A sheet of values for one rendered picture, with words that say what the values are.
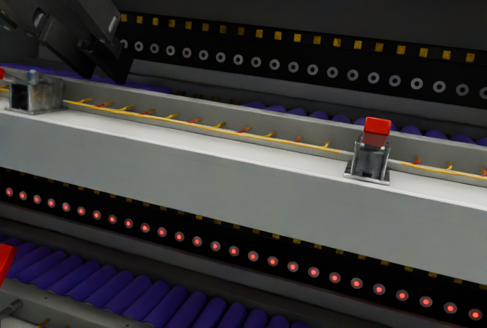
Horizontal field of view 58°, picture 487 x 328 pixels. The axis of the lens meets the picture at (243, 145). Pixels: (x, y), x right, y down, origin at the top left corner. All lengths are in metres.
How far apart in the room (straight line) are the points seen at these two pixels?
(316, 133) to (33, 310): 0.29
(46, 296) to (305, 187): 0.26
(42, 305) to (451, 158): 0.35
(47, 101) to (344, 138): 0.24
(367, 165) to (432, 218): 0.06
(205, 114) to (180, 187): 0.07
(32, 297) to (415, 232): 0.32
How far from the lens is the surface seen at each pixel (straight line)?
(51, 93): 0.39
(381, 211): 0.28
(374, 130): 0.22
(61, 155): 0.35
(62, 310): 0.42
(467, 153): 0.33
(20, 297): 0.45
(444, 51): 0.46
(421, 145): 0.32
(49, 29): 0.41
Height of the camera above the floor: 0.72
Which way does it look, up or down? 6 degrees up
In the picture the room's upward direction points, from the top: 12 degrees clockwise
